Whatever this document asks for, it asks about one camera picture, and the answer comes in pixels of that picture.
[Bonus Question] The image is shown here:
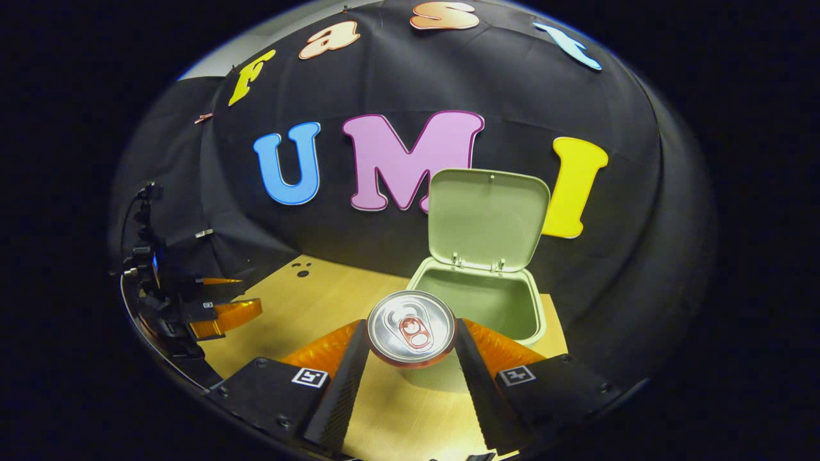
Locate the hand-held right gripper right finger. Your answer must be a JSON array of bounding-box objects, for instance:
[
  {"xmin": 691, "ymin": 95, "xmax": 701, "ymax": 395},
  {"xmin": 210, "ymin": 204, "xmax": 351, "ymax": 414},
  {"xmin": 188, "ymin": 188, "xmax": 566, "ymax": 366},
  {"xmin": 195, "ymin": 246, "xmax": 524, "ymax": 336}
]
[{"xmin": 454, "ymin": 318, "xmax": 619, "ymax": 452}]

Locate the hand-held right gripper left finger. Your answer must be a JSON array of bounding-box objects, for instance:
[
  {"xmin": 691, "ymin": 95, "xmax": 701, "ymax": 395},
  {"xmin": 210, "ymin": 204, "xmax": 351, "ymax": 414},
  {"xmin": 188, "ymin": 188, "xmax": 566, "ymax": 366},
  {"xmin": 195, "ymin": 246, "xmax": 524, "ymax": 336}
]
[{"xmin": 208, "ymin": 319, "xmax": 371, "ymax": 457}]

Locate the pale green desktop garbage bin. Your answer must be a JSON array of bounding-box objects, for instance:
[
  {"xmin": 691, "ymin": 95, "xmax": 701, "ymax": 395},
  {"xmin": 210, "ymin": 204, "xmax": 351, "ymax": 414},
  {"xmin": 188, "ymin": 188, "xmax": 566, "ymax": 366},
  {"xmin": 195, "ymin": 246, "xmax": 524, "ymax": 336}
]
[{"xmin": 400, "ymin": 168, "xmax": 552, "ymax": 392}]

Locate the wooden desktop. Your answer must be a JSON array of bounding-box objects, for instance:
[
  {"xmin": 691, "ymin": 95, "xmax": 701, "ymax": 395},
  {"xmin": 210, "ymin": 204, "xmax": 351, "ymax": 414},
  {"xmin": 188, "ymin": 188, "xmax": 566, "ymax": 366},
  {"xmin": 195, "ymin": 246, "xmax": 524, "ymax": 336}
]
[{"xmin": 199, "ymin": 254, "xmax": 570, "ymax": 461}]

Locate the black backdrop cloth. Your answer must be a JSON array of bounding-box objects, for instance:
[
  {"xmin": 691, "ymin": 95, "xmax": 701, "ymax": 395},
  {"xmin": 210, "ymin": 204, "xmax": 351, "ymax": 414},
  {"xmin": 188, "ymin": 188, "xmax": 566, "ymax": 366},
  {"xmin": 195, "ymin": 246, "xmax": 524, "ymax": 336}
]
[{"xmin": 109, "ymin": 0, "xmax": 717, "ymax": 385}]

